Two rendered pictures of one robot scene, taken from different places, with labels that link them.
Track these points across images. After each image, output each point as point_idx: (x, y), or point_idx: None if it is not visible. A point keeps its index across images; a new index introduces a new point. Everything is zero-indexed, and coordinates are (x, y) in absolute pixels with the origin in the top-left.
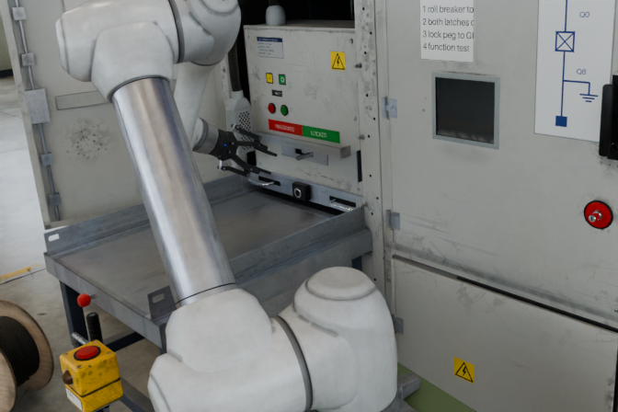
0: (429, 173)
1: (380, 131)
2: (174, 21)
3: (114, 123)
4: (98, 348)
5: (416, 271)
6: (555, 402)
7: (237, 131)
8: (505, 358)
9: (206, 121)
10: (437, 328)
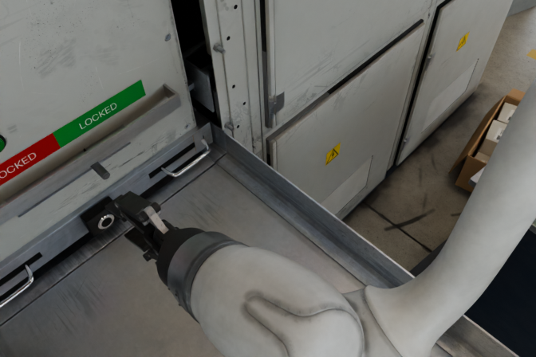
0: (318, 17)
1: (245, 18)
2: None
3: None
4: None
5: (298, 127)
6: (385, 103)
7: (160, 212)
8: (361, 111)
9: (218, 241)
10: (314, 151)
